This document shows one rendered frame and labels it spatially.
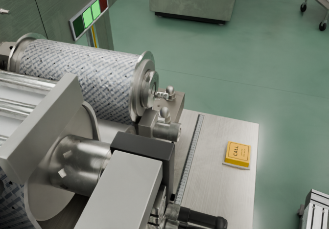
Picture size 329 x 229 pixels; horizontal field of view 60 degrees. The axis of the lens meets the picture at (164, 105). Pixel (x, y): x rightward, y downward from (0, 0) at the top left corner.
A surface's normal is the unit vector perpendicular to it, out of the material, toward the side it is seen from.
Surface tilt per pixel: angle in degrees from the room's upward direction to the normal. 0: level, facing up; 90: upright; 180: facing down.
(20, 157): 90
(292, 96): 0
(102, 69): 32
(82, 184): 65
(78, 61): 23
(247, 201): 0
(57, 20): 90
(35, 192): 90
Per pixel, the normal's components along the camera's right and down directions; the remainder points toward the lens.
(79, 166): -0.15, -0.28
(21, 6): 0.96, 0.19
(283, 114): 0.00, -0.73
